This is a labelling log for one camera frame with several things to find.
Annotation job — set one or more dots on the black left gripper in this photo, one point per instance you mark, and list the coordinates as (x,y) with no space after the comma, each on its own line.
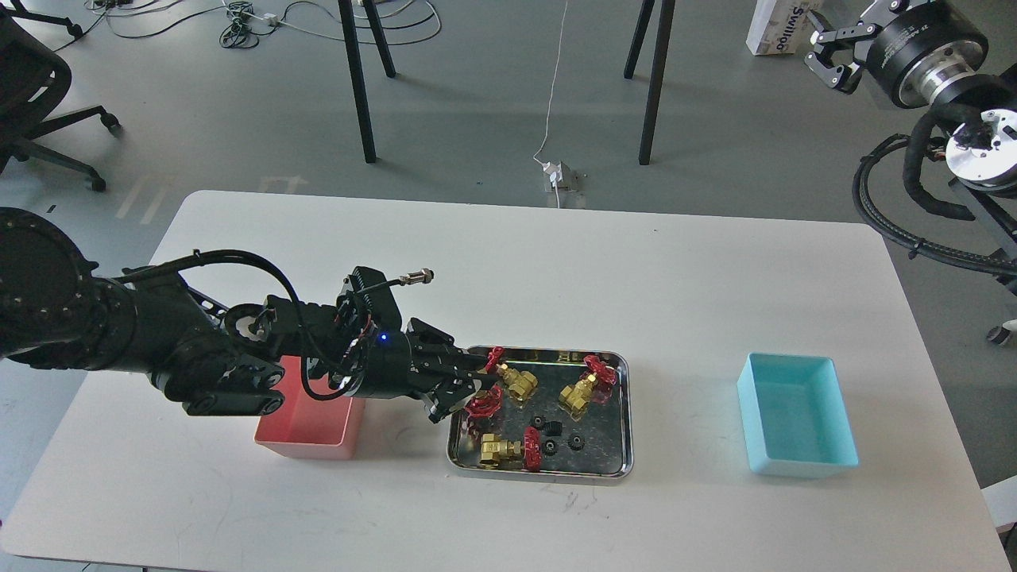
(422,362)

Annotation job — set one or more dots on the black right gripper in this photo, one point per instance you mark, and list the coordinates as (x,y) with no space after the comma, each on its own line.
(913,47)

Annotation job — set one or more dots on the brass valve red handle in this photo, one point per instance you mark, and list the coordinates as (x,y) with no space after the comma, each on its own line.
(496,451)
(521,386)
(598,377)
(482,408)

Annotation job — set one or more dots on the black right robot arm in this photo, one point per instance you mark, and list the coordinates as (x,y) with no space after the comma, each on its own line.
(960,156)

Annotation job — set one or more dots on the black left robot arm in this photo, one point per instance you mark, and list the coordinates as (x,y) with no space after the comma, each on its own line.
(217,360)

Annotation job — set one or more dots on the white cardboard box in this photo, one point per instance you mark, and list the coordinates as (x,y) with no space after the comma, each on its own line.
(779,27)

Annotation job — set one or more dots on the pink plastic box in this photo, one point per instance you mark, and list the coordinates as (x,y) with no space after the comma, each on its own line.
(307,428)

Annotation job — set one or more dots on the blue plastic box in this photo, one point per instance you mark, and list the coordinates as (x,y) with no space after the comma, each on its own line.
(794,417)

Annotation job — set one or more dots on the metal tray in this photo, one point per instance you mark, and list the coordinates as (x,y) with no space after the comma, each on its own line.
(554,414)

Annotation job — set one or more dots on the black table leg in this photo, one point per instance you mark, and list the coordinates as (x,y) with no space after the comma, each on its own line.
(655,85)
(353,57)

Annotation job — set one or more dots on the white power adapter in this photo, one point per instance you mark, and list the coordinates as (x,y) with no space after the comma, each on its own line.
(558,177)

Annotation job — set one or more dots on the black office chair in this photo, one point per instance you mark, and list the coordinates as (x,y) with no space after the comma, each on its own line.
(34,81)

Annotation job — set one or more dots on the brass valve red handle top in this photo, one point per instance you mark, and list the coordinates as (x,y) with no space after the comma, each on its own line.
(521,386)

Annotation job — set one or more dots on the brass valve red handle bottom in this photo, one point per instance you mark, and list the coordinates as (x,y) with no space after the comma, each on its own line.
(496,451)

